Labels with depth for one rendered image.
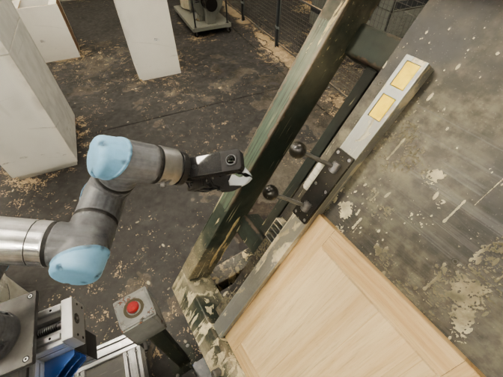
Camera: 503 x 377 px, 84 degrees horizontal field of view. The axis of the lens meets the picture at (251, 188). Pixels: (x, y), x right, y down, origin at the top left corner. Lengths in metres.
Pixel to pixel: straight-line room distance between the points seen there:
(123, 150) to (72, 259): 0.18
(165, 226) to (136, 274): 0.43
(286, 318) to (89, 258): 0.55
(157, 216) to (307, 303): 1.89
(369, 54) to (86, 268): 0.74
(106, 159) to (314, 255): 0.52
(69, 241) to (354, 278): 0.57
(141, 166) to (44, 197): 2.62
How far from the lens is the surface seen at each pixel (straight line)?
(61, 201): 2.99
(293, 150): 0.60
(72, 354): 1.20
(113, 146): 0.51
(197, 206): 2.49
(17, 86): 2.85
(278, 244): 0.78
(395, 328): 0.71
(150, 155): 0.53
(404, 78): 0.66
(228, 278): 1.26
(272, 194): 0.64
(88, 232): 0.53
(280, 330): 0.88
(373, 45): 0.81
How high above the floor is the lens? 1.93
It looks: 49 degrees down
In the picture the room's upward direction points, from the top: straight up
